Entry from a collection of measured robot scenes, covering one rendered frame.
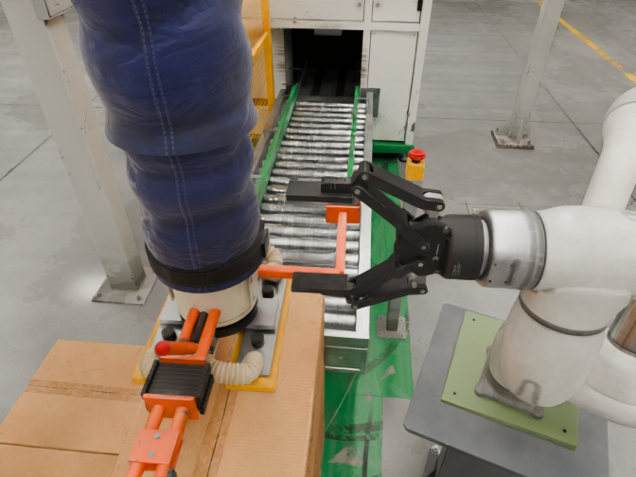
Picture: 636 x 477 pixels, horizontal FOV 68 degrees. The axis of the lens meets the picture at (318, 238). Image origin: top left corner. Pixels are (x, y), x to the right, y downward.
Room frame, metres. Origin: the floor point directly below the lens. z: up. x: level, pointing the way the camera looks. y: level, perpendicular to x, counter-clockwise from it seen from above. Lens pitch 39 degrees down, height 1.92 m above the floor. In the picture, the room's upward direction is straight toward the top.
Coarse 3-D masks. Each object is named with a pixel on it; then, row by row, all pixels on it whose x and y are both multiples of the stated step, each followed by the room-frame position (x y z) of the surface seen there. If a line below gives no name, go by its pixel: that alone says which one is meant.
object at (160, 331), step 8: (168, 296) 0.77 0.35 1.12; (160, 312) 0.72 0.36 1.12; (160, 328) 0.67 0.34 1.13; (168, 328) 0.65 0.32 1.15; (176, 328) 0.67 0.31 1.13; (152, 336) 0.65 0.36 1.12; (160, 336) 0.65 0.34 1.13; (168, 336) 0.63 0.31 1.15; (176, 336) 0.65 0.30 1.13; (152, 344) 0.63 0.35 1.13; (136, 368) 0.57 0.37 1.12; (136, 376) 0.55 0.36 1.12
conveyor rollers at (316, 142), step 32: (288, 128) 2.88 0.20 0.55; (320, 128) 2.93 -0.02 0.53; (288, 160) 2.49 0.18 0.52; (320, 160) 2.48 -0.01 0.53; (288, 224) 1.86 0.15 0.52; (320, 224) 1.84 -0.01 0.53; (352, 224) 1.83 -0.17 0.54; (288, 256) 1.59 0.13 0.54; (320, 256) 1.58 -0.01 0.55; (352, 256) 1.58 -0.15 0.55; (352, 320) 1.21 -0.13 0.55
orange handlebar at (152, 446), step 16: (336, 256) 0.78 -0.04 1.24; (272, 272) 0.73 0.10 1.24; (288, 272) 0.73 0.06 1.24; (320, 272) 0.73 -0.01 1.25; (336, 272) 0.73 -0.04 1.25; (192, 320) 0.60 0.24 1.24; (208, 320) 0.59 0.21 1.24; (208, 336) 0.56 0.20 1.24; (160, 416) 0.40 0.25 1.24; (176, 416) 0.40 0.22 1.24; (144, 432) 0.37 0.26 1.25; (160, 432) 0.37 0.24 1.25; (176, 432) 0.37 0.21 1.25; (144, 448) 0.34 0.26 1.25; (160, 448) 0.34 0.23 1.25; (176, 448) 0.35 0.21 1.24; (144, 464) 0.33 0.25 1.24; (160, 464) 0.32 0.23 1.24
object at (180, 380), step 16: (160, 368) 0.48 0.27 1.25; (176, 368) 0.48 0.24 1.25; (192, 368) 0.48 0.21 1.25; (208, 368) 0.48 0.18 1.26; (144, 384) 0.44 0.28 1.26; (160, 384) 0.45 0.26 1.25; (176, 384) 0.45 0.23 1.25; (192, 384) 0.45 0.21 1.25; (208, 384) 0.47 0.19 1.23; (144, 400) 0.42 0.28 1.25; (160, 400) 0.42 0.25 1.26; (176, 400) 0.41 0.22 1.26; (192, 400) 0.41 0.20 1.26; (192, 416) 0.41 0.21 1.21
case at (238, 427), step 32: (288, 320) 0.86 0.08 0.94; (320, 320) 0.86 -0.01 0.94; (224, 352) 0.75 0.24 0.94; (288, 352) 0.75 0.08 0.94; (320, 352) 0.82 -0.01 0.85; (224, 384) 0.66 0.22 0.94; (288, 384) 0.66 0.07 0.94; (320, 384) 0.83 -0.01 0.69; (224, 416) 0.57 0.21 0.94; (256, 416) 0.57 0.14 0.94; (288, 416) 0.57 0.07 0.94; (128, 448) 0.50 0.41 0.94; (192, 448) 0.50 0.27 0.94; (224, 448) 0.50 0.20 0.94; (256, 448) 0.50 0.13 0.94; (288, 448) 0.50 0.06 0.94
